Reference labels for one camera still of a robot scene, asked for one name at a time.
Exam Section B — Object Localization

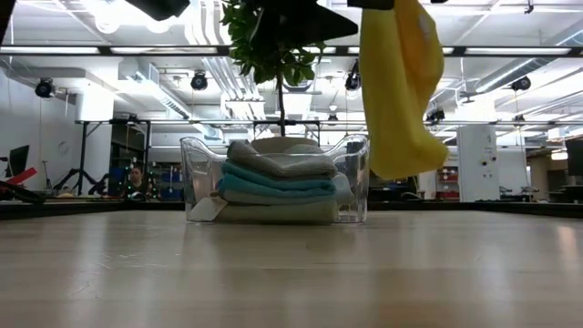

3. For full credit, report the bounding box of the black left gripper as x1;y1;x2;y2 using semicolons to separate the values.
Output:
125;0;191;22

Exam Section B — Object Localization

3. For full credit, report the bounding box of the yellow microfiber towel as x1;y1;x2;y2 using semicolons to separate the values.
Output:
359;0;450;180

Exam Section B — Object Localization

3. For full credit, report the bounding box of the gray microfiber towel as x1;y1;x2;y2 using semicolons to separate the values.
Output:
226;139;339;180

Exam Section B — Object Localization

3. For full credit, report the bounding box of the teal microfiber towel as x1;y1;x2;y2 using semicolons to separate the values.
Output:
217;159;337;200

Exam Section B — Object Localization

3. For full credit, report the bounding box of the light blue smooth towel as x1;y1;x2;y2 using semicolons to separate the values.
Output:
187;172;355;223

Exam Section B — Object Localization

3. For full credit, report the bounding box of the clear plastic bin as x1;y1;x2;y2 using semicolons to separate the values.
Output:
179;134;371;224

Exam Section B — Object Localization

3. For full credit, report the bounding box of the green microfiber towel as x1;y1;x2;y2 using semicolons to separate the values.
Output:
216;200;339;224

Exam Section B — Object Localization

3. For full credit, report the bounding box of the green leafy small tree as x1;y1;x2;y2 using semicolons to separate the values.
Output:
220;0;329;138

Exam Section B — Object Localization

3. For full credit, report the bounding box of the black shelf rack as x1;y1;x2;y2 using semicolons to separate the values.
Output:
75;118;152;198

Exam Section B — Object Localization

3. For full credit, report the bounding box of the person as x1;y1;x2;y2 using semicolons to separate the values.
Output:
120;166;154;200

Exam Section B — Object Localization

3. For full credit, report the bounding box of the black background equipment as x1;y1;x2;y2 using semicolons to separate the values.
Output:
368;175;421;202

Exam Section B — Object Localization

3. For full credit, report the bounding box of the white pillar with signs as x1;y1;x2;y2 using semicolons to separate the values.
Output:
457;125;501;202

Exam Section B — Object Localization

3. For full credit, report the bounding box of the red storage shelf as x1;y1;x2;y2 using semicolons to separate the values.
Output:
435;166;459;200

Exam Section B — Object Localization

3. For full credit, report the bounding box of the black monitor on stand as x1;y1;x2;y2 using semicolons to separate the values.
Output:
5;144;31;179

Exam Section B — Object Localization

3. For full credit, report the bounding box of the red flat object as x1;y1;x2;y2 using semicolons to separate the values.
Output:
16;167;40;186

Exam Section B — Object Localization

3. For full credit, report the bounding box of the dark screen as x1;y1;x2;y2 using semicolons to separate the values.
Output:
564;138;583;179

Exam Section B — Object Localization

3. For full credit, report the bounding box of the black wall camera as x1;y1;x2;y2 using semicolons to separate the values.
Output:
35;77;56;99

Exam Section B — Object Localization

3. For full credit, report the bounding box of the black metal table frame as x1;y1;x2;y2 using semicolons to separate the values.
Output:
0;199;583;220

